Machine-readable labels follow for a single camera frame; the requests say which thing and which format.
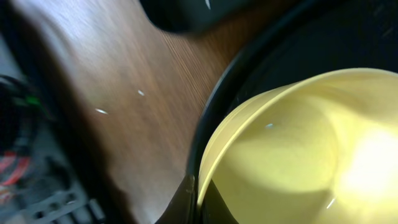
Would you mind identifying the round black serving tray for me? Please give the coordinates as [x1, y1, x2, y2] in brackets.
[193, 1, 397, 223]

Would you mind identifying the yellow bowl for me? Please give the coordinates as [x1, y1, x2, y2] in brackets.
[197, 68, 397, 223]

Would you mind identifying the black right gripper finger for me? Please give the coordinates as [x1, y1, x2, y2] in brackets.
[155, 174, 196, 224]

